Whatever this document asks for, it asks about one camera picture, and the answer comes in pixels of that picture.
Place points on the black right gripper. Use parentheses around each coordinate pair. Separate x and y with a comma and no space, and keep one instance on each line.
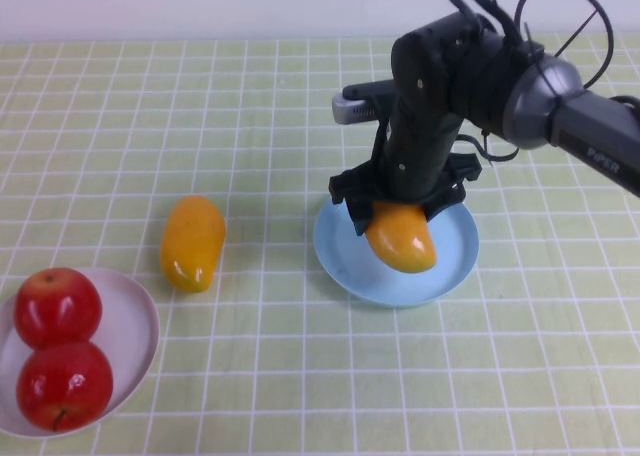
(415,161)

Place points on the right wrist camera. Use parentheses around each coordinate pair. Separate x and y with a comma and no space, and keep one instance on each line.
(352,108)

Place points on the light blue round plate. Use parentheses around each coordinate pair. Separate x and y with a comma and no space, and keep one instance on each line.
(350,271)

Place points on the green checkered tablecloth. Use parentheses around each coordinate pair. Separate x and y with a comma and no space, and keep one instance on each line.
(200,101)

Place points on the white round plate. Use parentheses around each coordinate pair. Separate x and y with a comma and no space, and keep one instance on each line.
(127,326)

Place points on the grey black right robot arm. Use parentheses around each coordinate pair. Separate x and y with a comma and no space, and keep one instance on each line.
(590,126)

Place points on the red apple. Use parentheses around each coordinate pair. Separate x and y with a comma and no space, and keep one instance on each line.
(62,386)
(57,308)

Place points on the orange yellow mango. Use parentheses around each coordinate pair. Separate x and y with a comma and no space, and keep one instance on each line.
(192,241)
(400,241)

